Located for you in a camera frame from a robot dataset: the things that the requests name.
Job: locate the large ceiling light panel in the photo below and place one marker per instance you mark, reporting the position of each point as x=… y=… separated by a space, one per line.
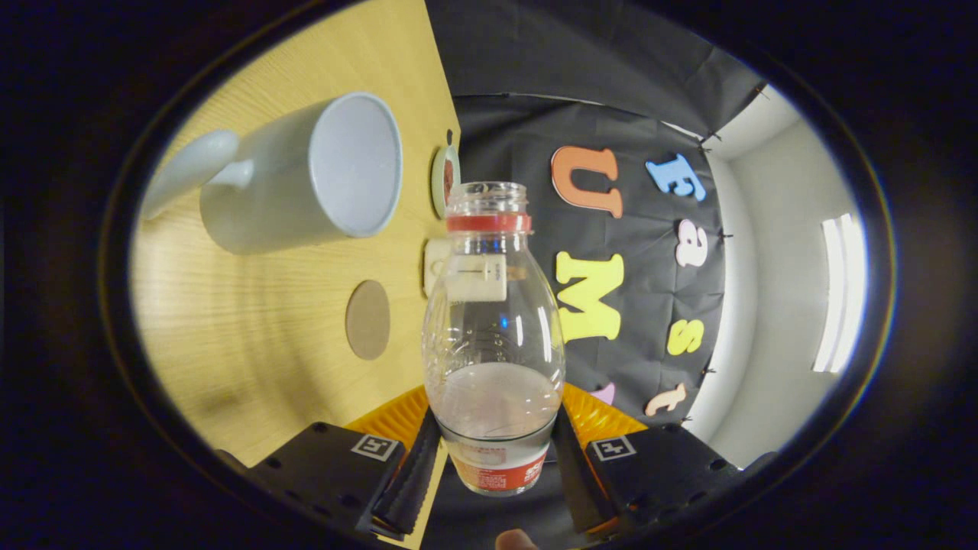
x=840 y=290

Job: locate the pale blue cup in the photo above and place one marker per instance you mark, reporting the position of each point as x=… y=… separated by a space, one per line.
x=267 y=191

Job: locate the round brown coaster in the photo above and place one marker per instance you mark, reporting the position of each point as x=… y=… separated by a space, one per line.
x=368 y=321

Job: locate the clear plastic juice bottle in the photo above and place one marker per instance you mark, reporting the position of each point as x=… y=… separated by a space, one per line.
x=493 y=412

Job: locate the pale green plate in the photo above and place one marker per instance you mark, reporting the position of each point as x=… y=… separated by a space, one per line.
x=437 y=183

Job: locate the white toaster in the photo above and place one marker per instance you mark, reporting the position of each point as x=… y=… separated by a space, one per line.
x=434 y=263

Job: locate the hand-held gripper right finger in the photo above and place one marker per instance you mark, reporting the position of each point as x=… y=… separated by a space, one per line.
x=569 y=481

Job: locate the wooden table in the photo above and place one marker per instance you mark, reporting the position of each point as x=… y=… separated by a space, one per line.
x=252 y=344

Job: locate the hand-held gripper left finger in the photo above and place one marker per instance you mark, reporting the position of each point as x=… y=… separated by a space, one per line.
x=416 y=481

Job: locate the black backdrop cloth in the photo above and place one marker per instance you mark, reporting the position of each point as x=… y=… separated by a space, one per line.
x=634 y=114

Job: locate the brown sausage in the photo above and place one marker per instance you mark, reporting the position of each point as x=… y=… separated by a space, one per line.
x=448 y=179

